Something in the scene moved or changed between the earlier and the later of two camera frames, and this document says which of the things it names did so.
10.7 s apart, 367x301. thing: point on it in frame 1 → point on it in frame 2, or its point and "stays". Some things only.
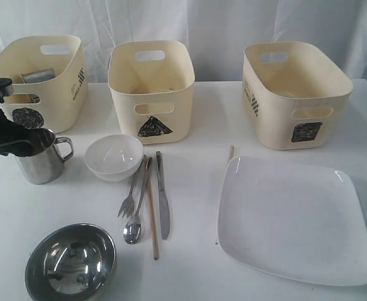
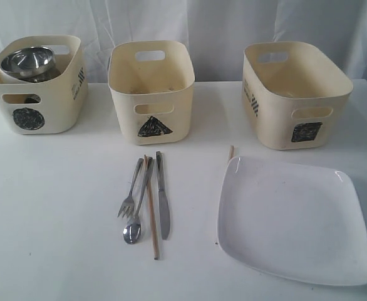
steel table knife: [163, 204] stays
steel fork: [127, 209] stays
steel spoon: [132, 231] stays
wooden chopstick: [151, 211] stays
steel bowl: [71, 263] → [34, 64]
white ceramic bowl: [113, 158] → [8, 78]
